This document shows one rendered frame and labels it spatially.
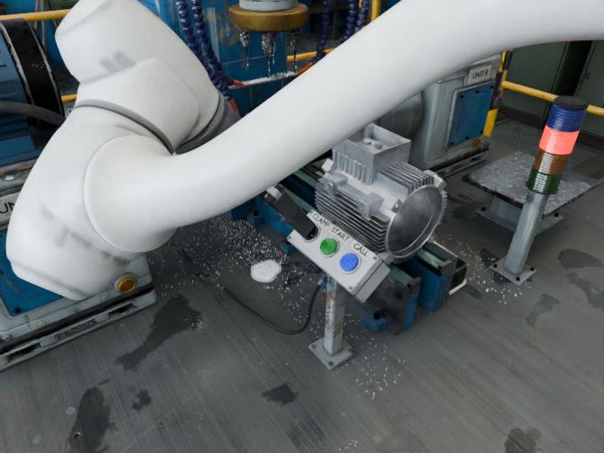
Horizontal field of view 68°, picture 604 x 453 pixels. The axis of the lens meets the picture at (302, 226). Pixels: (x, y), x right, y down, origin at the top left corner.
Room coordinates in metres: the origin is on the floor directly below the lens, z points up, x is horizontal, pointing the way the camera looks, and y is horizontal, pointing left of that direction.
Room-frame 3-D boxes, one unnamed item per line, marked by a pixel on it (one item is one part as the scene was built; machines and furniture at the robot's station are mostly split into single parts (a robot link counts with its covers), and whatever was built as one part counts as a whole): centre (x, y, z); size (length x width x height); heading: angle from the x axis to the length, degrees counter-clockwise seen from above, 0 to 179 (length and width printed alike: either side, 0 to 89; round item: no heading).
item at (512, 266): (0.84, -0.51, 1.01); 0.08 x 0.08 x 0.42; 36
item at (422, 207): (0.80, -0.16, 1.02); 0.20 x 0.19 x 0.19; 36
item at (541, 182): (0.84, -0.51, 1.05); 0.06 x 0.06 x 0.04
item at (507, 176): (1.08, -0.62, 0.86); 0.27 x 0.24 x 0.12; 126
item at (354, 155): (0.83, -0.14, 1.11); 0.12 x 0.11 x 0.07; 36
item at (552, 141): (0.84, -0.51, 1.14); 0.06 x 0.06 x 0.04
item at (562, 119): (0.84, -0.51, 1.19); 0.06 x 0.06 x 0.04
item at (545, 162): (0.84, -0.51, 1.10); 0.06 x 0.06 x 0.04
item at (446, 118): (1.45, -0.43, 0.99); 0.35 x 0.31 x 0.37; 126
